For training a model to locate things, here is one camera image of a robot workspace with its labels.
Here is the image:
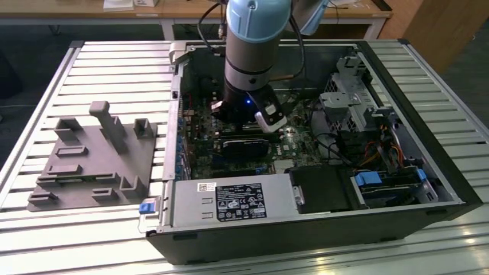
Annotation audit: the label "green motherboard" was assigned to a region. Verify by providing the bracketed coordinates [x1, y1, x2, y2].
[178, 91, 325, 180]

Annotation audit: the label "small silver heat sink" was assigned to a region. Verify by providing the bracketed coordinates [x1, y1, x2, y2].
[273, 160, 298, 172]

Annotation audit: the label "wooden desk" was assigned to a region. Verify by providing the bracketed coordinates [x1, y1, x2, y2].
[0, 0, 394, 41]

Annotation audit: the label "hard disk in blue carrier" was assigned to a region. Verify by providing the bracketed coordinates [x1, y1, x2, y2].
[350, 168, 438, 207]

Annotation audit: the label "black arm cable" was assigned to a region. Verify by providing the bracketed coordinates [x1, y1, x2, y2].
[197, 0, 306, 83]

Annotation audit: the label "wooden cabinet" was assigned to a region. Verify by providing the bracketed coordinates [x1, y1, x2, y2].
[380, 0, 489, 74]

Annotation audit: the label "black plastic fan shroud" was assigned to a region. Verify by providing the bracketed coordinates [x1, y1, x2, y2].
[288, 165, 362, 214]

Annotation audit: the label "black graphics card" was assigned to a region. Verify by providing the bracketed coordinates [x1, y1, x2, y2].
[220, 139, 270, 158]

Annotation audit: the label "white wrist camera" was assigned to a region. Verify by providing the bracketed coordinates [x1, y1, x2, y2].
[253, 94, 288, 133]

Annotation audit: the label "silver power supply unit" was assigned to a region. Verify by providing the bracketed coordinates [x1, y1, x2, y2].
[168, 173, 298, 229]

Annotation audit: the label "grey parts rack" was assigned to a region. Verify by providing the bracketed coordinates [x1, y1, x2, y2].
[27, 100, 158, 213]

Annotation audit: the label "blue case latch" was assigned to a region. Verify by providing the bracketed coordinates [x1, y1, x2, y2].
[138, 198, 160, 215]

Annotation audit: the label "black RAM stick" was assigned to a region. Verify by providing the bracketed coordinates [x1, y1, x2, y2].
[217, 129, 280, 142]

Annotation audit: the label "white box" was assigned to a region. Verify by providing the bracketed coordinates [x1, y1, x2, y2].
[102, 0, 134, 12]

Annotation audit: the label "orange and yellow wires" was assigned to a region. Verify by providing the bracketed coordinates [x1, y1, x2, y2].
[358, 140, 405, 168]

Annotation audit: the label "black open PC case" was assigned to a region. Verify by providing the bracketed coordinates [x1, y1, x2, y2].
[144, 39, 482, 266]

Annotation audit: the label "grey metal disk bay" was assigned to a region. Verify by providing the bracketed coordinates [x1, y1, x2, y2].
[318, 56, 402, 134]

